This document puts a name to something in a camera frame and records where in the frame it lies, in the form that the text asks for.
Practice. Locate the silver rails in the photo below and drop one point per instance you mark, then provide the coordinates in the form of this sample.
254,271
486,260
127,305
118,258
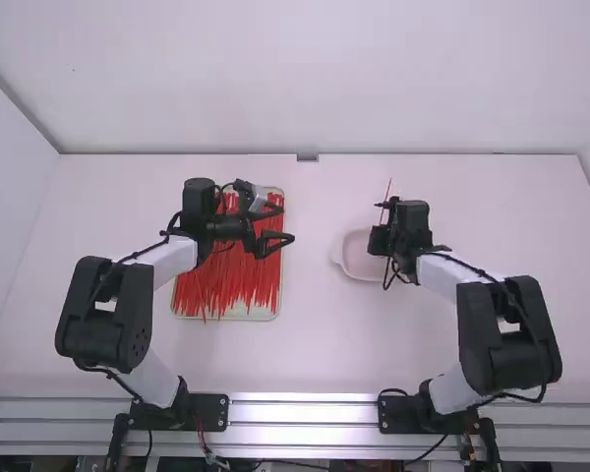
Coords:
300,418

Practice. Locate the white dish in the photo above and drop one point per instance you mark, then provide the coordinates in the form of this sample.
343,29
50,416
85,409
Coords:
359,258

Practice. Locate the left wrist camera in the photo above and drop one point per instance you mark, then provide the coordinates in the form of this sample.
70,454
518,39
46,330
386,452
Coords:
258,199

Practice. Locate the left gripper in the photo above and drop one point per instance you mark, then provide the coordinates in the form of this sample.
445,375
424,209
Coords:
231,230

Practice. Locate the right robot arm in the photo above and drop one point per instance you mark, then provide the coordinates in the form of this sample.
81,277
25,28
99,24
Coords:
447,275

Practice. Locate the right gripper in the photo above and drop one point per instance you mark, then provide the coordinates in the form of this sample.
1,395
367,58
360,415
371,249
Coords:
386,236

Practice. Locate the pale tray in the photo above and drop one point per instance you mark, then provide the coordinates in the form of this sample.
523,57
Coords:
268,314

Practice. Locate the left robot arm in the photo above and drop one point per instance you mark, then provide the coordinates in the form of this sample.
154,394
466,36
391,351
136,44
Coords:
167,255

